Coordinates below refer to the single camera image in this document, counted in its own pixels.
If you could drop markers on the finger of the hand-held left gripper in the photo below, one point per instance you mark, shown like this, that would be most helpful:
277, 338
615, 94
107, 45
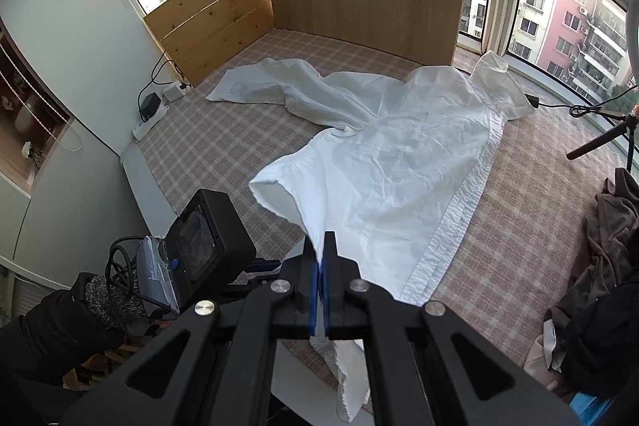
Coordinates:
264, 265

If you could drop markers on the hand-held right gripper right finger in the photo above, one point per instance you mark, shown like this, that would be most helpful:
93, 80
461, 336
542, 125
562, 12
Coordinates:
327, 301

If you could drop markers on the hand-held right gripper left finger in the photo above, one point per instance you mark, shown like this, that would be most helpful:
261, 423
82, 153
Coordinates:
312, 301

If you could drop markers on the white shirt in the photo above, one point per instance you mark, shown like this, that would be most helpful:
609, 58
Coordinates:
399, 166

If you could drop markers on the person's left forearm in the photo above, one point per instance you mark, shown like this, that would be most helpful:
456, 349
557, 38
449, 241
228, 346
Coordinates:
55, 331

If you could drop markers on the white power strip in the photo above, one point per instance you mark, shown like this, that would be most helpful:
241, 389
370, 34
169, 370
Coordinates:
147, 126

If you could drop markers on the pink plaid blanket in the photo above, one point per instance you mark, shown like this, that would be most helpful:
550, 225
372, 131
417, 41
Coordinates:
524, 231

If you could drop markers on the wooden shelf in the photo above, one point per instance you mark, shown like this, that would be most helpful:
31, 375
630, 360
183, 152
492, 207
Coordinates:
25, 121

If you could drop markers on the beige garment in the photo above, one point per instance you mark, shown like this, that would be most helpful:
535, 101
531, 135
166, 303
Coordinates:
541, 356

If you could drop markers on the pine plank panel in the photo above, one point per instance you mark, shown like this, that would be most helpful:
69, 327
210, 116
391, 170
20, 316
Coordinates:
214, 12

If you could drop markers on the black garment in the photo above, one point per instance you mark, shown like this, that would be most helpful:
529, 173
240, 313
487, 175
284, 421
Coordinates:
604, 346

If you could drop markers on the blue cloth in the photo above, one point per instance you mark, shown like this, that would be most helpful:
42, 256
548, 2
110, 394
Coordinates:
591, 408

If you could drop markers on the black power adapter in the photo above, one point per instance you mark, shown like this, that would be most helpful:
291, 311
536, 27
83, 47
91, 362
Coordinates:
531, 100

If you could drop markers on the brown garment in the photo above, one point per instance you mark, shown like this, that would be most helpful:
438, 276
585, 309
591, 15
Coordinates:
614, 231

